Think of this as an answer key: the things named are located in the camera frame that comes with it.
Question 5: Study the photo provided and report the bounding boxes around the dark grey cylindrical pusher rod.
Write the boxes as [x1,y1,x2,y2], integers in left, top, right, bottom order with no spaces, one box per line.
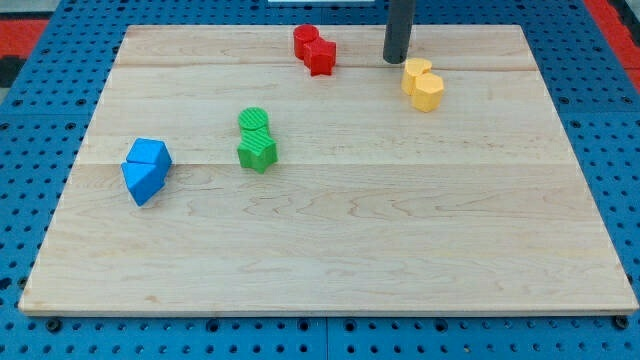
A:
[383,0,416,64]

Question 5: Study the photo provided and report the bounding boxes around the red star block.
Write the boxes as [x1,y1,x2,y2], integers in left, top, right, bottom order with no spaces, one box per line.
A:
[303,37,337,76]

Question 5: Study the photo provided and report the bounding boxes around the green star block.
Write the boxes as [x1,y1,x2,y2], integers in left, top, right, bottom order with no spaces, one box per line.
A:
[237,127,278,174]

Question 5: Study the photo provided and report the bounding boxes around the blue triangle block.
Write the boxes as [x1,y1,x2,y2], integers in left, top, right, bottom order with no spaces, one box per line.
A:
[121,162,166,206]

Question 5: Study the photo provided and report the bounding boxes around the red cylinder block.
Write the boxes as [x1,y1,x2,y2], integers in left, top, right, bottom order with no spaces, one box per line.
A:
[293,24,319,60]

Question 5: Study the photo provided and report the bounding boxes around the blue cube block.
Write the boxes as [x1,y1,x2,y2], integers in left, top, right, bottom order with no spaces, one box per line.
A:
[126,138,172,170]

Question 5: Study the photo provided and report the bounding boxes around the light wooden board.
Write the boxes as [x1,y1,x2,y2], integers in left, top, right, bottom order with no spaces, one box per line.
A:
[19,25,638,317]

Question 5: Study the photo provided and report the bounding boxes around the green cylinder block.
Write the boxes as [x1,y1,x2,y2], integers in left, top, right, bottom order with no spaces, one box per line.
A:
[238,107,270,135]

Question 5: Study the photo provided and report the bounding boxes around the yellow hexagon block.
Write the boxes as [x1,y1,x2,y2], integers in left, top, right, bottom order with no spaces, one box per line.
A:
[411,73,444,112]

